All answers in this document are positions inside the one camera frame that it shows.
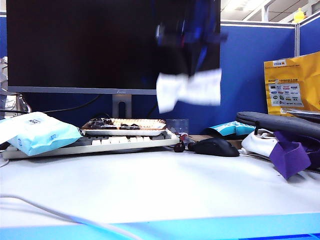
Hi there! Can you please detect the grey laptop sleeve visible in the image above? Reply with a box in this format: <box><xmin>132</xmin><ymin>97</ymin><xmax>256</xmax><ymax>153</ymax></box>
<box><xmin>235</xmin><ymin>111</ymin><xmax>320</xmax><ymax>141</ymax></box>

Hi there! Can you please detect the black computer monitor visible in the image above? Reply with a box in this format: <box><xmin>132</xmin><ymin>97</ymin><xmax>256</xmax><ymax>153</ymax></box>
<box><xmin>6</xmin><ymin>0</ymin><xmax>221</xmax><ymax>96</ymax></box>

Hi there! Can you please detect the black computer mouse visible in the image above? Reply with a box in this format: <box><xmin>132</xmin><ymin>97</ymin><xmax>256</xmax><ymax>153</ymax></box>
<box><xmin>193</xmin><ymin>137</ymin><xmax>240</xmax><ymax>158</ymax></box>

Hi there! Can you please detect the light blue wet wipes pack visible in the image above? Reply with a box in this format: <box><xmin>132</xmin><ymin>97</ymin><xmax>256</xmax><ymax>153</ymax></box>
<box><xmin>0</xmin><ymin>111</ymin><xmax>83</xmax><ymax>157</ymax></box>

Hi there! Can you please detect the white cloth bag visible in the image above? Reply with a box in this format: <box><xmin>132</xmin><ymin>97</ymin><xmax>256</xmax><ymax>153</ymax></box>
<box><xmin>240</xmin><ymin>128</ymin><xmax>282</xmax><ymax>158</ymax></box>

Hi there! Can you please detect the white wet wipe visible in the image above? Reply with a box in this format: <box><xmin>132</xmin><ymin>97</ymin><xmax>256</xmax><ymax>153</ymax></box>
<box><xmin>156</xmin><ymin>68</ymin><xmax>223</xmax><ymax>114</ymax></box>

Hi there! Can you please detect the purple cloth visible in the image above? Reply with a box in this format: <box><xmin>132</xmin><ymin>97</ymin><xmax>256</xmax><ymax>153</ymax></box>
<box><xmin>269</xmin><ymin>131</ymin><xmax>312</xmax><ymax>181</ymax></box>

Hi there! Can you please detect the thick white cable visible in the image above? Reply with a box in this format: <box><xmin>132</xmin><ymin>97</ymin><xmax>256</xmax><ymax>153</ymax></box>
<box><xmin>0</xmin><ymin>193</ymin><xmax>146</xmax><ymax>240</ymax></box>

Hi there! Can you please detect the purple fabric bag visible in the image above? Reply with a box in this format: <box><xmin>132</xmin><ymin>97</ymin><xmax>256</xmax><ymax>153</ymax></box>
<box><xmin>298</xmin><ymin>139</ymin><xmax>320</xmax><ymax>172</ymax></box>

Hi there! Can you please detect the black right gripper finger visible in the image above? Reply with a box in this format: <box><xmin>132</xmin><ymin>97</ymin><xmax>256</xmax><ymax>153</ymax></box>
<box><xmin>186</xmin><ymin>45</ymin><xmax>201</xmax><ymax>77</ymax></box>
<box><xmin>159</xmin><ymin>45</ymin><xmax>188</xmax><ymax>76</ymax></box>

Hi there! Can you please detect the light blue snack packet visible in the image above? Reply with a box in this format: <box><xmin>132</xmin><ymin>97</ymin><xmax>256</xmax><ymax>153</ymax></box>
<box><xmin>205</xmin><ymin>120</ymin><xmax>257</xmax><ymax>138</ymax></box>

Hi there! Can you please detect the white tray of cherries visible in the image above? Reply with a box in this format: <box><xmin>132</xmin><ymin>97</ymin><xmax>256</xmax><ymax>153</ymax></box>
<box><xmin>79</xmin><ymin>117</ymin><xmax>168</xmax><ymax>137</ymax></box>

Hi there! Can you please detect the blue robot arm cable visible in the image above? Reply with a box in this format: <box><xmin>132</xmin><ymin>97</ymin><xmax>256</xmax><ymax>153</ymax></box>
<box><xmin>196</xmin><ymin>44</ymin><xmax>210</xmax><ymax>71</ymax></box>

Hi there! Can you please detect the black monitor cable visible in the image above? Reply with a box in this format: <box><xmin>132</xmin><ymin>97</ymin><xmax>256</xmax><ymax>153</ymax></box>
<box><xmin>144</xmin><ymin>95</ymin><xmax>164</xmax><ymax>119</ymax></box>
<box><xmin>41</xmin><ymin>94</ymin><xmax>104</xmax><ymax>114</ymax></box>
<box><xmin>0</xmin><ymin>109</ymin><xmax>32</xmax><ymax>116</ymax></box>

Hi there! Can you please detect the silver monitor stand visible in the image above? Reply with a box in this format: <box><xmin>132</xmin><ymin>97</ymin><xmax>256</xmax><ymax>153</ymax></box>
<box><xmin>111</xmin><ymin>94</ymin><xmax>132</xmax><ymax>120</ymax></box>

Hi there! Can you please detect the white mechanical keyboard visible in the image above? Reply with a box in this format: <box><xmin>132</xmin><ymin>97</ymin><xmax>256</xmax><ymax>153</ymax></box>
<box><xmin>1</xmin><ymin>129</ymin><xmax>180</xmax><ymax>160</ymax></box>

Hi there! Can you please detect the clear plastic cup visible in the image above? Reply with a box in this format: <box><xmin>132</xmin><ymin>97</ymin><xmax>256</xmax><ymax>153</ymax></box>
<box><xmin>165</xmin><ymin>119</ymin><xmax>190</xmax><ymax>137</ymax></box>

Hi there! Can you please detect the yellow rubber duck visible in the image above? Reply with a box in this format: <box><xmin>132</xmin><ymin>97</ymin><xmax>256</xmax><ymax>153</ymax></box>
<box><xmin>291</xmin><ymin>7</ymin><xmax>308</xmax><ymax>24</ymax></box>

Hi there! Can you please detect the blue cubicle partition panel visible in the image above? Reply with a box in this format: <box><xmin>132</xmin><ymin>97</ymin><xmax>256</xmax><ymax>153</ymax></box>
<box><xmin>0</xmin><ymin>12</ymin><xmax>297</xmax><ymax>136</ymax></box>
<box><xmin>295</xmin><ymin>16</ymin><xmax>320</xmax><ymax>57</ymax></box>

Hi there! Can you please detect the yellow paper bag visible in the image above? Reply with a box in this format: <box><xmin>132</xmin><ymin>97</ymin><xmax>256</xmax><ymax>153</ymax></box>
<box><xmin>263</xmin><ymin>51</ymin><xmax>320</xmax><ymax>117</ymax></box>

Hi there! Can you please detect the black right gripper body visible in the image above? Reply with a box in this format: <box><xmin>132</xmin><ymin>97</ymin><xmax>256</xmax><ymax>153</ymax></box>
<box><xmin>154</xmin><ymin>21</ymin><xmax>229</xmax><ymax>49</ymax></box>

